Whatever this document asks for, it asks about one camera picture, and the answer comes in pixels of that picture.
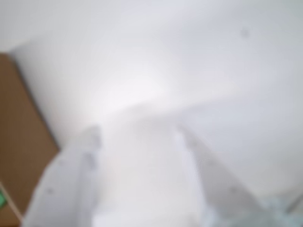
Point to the brown cardboard box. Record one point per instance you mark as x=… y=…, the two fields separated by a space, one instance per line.
x=21 y=132

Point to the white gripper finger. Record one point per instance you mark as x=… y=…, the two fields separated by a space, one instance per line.
x=64 y=184
x=220 y=189

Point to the green wooden cube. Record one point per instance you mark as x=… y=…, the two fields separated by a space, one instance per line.
x=2 y=201

